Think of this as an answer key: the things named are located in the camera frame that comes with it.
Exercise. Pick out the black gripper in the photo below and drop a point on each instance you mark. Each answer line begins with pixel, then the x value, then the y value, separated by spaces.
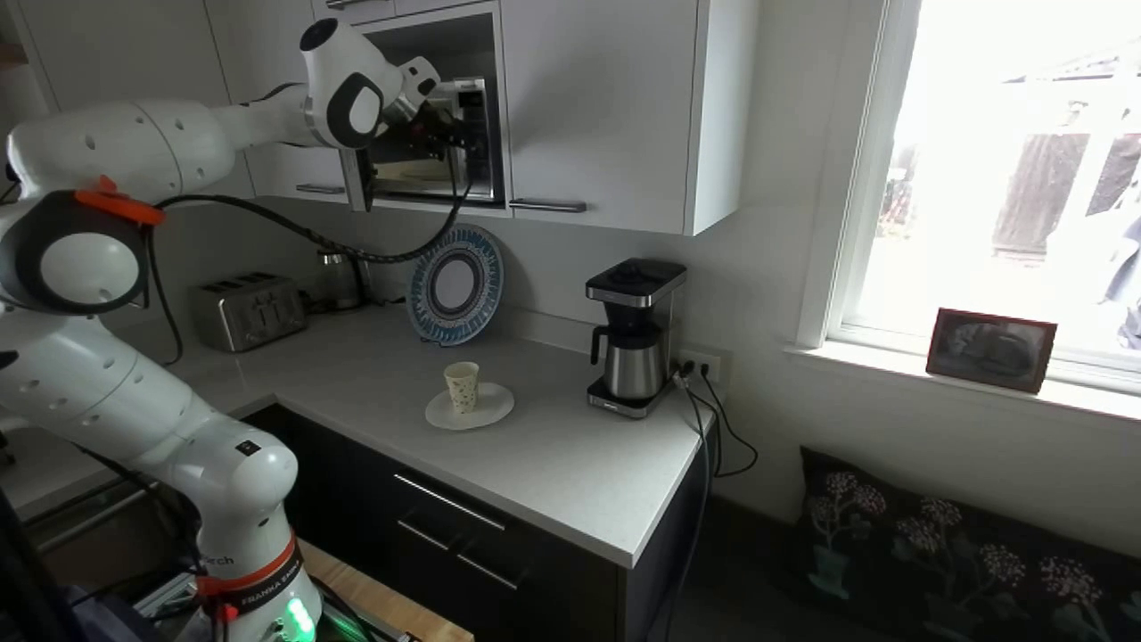
pixel 431 107

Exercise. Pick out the stainless steel microwave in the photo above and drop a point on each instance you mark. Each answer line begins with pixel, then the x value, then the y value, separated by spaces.
pixel 489 165

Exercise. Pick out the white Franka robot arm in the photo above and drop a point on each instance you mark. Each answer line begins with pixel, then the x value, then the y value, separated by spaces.
pixel 119 403

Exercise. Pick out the white microwave niche cabinet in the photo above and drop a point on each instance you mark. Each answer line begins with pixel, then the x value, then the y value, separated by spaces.
pixel 458 40

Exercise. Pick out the narrow white cabinet door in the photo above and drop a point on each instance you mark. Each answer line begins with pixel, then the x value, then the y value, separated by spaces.
pixel 592 107

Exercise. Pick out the wide white cabinet door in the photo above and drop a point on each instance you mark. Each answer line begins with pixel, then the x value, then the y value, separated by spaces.
pixel 256 48

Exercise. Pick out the blue white decorative plate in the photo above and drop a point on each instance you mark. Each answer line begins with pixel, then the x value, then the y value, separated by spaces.
pixel 458 285

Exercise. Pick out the dotted white paper cup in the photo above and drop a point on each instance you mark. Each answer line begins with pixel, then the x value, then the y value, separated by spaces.
pixel 463 385

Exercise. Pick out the black steel coffee maker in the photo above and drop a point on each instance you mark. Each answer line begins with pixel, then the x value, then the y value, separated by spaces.
pixel 634 342

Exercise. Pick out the silver toaster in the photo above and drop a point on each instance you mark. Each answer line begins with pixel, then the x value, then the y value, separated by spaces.
pixel 252 310

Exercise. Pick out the white saucer plate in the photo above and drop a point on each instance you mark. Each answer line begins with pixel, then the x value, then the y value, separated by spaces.
pixel 489 411

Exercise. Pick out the white outlet beside coffee maker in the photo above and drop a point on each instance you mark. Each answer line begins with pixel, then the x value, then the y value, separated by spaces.
pixel 705 362

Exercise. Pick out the black base cabinet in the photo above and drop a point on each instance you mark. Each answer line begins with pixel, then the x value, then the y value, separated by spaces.
pixel 546 582

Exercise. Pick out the wooden board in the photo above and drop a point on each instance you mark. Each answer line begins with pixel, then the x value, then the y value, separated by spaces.
pixel 381 600

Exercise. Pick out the dark floral cushion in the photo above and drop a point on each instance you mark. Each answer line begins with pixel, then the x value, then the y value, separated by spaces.
pixel 950 556

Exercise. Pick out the white window frame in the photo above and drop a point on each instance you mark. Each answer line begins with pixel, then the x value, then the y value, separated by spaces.
pixel 858 179

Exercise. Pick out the small dark picture frame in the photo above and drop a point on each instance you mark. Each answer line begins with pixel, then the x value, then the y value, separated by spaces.
pixel 990 349

